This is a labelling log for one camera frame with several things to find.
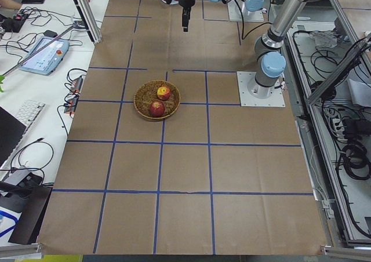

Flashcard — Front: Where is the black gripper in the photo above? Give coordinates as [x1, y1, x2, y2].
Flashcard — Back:
[179, 0, 195, 32]

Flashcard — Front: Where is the red yellow apple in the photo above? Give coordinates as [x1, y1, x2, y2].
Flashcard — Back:
[157, 86, 172, 101]

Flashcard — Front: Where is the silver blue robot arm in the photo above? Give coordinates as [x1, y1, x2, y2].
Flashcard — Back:
[209, 0, 320, 99]

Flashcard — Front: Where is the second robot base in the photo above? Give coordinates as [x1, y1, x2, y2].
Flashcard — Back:
[227, 0, 264, 23]

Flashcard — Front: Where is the woven wicker basket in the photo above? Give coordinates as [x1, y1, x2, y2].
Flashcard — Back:
[133, 80, 180, 121]

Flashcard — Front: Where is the dark red apple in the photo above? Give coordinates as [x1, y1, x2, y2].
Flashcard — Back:
[149, 100, 165, 117]

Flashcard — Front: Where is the blue teach pendant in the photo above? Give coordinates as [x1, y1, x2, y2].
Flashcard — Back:
[19, 39, 70, 75]

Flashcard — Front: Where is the brown paper table cover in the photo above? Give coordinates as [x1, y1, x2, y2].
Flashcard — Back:
[38, 0, 326, 255]

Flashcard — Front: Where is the black smartphone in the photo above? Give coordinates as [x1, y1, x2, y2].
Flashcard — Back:
[21, 0, 45, 4]

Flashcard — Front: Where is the white keyboard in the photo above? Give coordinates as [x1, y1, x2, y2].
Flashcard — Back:
[15, 100, 45, 128]

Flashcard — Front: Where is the black laptop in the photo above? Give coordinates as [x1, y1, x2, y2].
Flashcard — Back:
[0, 107, 26, 165]

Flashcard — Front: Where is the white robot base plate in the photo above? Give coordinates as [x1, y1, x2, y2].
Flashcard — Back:
[237, 71, 285, 108]

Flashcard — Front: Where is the aluminium frame post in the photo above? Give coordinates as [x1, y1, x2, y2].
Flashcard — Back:
[73, 0, 102, 44]

